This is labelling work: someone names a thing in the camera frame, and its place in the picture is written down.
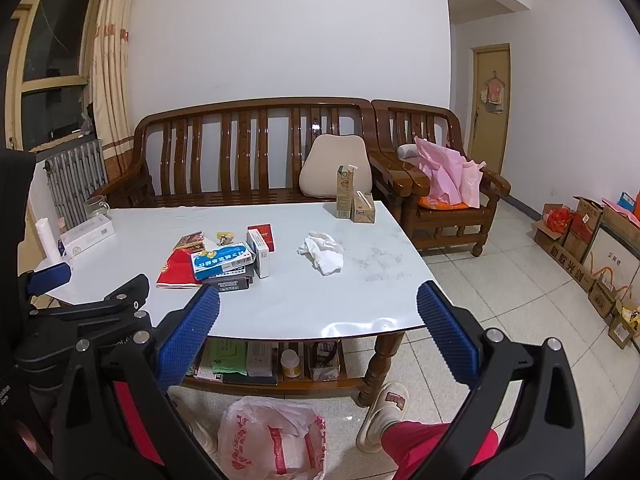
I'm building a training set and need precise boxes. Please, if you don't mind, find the red paper envelope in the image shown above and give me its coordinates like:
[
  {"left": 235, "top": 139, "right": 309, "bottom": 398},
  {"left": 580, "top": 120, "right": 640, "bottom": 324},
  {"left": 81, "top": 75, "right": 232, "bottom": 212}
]
[{"left": 156, "top": 249, "right": 201, "bottom": 289}]

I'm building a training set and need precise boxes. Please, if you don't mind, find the black cigarette box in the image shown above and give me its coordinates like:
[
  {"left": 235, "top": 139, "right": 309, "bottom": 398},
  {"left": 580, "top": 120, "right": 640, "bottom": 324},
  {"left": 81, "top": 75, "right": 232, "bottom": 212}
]
[{"left": 203, "top": 266, "right": 254, "bottom": 292}]

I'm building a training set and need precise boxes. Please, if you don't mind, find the blue white medicine box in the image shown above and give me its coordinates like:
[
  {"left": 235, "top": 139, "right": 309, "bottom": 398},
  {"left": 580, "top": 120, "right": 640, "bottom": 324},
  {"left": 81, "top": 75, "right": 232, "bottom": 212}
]
[{"left": 191, "top": 243, "right": 255, "bottom": 282}]

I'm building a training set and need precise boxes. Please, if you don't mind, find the yellow snack wrapper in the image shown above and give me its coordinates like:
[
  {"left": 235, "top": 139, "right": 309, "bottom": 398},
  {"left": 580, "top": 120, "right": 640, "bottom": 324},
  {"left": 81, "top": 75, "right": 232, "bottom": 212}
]
[{"left": 216, "top": 232, "right": 235, "bottom": 246}]

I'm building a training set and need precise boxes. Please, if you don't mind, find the white grey medicine box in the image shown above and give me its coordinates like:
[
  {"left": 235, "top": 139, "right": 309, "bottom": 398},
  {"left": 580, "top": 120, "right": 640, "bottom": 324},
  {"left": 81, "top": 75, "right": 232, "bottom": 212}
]
[{"left": 246, "top": 229, "right": 270, "bottom": 278}]

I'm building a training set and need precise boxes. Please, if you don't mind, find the red cigarette pack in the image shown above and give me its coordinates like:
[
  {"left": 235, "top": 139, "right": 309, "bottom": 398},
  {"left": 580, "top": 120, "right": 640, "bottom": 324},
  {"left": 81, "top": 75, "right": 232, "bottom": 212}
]
[{"left": 247, "top": 223, "right": 274, "bottom": 252}]

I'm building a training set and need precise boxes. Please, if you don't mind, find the white tissue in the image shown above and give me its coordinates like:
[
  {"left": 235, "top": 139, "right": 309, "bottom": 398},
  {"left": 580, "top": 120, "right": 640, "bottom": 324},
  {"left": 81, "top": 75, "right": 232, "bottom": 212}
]
[{"left": 297, "top": 232, "right": 345, "bottom": 276}]

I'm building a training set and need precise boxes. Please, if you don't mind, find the white red plastic trash bag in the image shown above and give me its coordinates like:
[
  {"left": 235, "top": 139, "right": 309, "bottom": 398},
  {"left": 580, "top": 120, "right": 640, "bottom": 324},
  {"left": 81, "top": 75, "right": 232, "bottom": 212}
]
[{"left": 217, "top": 396, "right": 328, "bottom": 479}]

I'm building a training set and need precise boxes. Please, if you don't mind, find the white paper roll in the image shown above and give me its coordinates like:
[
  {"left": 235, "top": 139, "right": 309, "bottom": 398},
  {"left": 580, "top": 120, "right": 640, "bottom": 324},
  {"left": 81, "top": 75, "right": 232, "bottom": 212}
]
[{"left": 35, "top": 217, "right": 62, "bottom": 264}]

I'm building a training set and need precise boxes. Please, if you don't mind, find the green wipes pack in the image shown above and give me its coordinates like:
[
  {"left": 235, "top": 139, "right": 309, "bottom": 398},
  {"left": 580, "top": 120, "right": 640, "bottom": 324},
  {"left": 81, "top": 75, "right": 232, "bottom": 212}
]
[{"left": 208, "top": 339, "right": 247, "bottom": 376}]

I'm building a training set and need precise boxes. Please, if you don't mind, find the white flat box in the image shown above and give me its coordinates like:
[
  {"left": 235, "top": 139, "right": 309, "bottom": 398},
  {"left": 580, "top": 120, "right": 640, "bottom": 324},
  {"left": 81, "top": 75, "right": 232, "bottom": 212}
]
[{"left": 60, "top": 214, "right": 114, "bottom": 258}]

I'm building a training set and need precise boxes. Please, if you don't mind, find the white tissue pack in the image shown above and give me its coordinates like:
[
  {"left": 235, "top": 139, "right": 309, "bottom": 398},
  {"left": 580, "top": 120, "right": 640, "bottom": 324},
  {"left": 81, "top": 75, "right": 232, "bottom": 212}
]
[{"left": 245, "top": 341, "right": 273, "bottom": 378}]

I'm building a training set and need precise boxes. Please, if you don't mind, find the small brown cigarette pack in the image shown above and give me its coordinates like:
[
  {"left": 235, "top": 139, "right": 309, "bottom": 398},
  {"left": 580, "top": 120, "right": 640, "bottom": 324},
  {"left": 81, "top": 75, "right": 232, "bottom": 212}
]
[{"left": 174, "top": 231, "right": 205, "bottom": 252}]

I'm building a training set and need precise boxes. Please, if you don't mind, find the glass jar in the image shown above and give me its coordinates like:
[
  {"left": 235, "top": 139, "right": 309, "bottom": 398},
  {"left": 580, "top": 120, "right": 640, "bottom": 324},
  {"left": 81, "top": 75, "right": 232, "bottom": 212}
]
[{"left": 84, "top": 195, "right": 111, "bottom": 219}]

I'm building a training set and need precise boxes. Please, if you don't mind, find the right beige slipper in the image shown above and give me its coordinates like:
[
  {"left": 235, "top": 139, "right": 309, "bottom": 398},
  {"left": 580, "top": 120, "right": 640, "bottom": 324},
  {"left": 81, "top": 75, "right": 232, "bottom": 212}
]
[{"left": 356, "top": 382, "right": 409, "bottom": 454}]

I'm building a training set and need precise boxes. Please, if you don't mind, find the white pill bottle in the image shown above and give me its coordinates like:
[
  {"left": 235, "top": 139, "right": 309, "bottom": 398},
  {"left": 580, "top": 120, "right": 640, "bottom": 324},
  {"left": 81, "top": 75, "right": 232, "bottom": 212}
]
[{"left": 280, "top": 349, "right": 302, "bottom": 378}]

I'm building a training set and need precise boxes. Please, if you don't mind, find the grey radiator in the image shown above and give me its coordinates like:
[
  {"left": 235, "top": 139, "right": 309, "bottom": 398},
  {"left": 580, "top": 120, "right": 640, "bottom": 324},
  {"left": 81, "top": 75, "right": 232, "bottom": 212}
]
[{"left": 44, "top": 139, "right": 107, "bottom": 229}]

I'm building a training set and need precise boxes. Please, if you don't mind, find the person right red leg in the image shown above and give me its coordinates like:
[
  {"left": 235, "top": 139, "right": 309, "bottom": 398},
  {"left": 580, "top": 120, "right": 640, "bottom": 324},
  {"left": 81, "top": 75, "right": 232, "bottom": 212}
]
[{"left": 380, "top": 420, "right": 500, "bottom": 480}]

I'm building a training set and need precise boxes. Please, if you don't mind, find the clear plastic organiser box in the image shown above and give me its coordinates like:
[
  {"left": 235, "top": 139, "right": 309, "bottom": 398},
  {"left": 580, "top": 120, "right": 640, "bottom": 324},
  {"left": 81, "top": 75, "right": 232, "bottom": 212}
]
[{"left": 305, "top": 340, "right": 341, "bottom": 382}]

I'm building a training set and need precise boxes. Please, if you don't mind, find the wooden coffee table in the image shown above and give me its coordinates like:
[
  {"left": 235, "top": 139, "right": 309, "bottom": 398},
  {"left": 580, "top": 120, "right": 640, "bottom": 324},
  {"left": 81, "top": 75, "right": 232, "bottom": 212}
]
[{"left": 34, "top": 200, "right": 436, "bottom": 409}]

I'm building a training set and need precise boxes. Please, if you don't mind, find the pink plastic bag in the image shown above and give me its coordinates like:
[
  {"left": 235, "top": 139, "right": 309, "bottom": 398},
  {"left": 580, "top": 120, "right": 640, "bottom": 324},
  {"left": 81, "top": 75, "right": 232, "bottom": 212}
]
[{"left": 416, "top": 138, "right": 486, "bottom": 210}]

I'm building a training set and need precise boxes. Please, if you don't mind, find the brown tissue box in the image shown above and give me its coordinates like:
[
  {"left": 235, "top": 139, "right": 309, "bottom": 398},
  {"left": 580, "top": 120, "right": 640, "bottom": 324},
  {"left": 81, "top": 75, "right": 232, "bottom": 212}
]
[{"left": 350, "top": 191, "right": 376, "bottom": 224}]

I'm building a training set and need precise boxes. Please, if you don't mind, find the long wooden bench sofa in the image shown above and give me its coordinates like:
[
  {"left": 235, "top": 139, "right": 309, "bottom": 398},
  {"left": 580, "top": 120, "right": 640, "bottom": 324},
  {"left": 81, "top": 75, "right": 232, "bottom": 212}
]
[{"left": 99, "top": 96, "right": 411, "bottom": 212}]

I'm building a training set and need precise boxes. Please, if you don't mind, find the wooden armchair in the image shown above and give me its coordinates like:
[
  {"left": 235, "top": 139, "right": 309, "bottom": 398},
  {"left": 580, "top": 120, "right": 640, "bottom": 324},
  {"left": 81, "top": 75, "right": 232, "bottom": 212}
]
[{"left": 372, "top": 100, "right": 511, "bottom": 257}]

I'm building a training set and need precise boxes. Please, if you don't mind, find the cardboard boxes stack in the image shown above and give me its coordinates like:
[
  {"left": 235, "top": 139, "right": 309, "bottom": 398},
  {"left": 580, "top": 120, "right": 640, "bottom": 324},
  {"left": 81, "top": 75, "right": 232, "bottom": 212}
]
[{"left": 533, "top": 196, "right": 639, "bottom": 349}]

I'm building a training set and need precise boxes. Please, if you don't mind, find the green beige drink carton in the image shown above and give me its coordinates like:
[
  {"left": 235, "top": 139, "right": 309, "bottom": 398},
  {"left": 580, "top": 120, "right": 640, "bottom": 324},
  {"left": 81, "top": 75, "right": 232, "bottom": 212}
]
[{"left": 336, "top": 165, "right": 358, "bottom": 219}]

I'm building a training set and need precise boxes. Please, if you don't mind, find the beige curtain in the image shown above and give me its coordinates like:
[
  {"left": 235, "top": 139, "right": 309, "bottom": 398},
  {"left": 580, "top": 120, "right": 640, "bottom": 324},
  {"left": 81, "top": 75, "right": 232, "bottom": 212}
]
[{"left": 91, "top": 0, "right": 134, "bottom": 180}]

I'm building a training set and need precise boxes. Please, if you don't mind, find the beige cushion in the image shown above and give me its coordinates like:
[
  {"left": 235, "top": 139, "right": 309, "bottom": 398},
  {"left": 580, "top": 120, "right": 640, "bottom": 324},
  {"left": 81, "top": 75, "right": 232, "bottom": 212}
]
[{"left": 299, "top": 134, "right": 372, "bottom": 198}]

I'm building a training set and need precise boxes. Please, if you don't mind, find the wooden door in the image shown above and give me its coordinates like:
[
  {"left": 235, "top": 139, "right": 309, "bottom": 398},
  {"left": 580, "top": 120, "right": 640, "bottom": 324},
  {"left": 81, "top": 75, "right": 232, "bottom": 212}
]
[{"left": 468, "top": 44, "right": 511, "bottom": 174}]

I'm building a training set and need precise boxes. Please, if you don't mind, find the window with yellow frame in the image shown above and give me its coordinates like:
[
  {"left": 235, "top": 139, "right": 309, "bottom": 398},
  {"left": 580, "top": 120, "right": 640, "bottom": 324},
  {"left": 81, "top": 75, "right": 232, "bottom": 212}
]
[{"left": 1, "top": 0, "right": 100, "bottom": 153}]

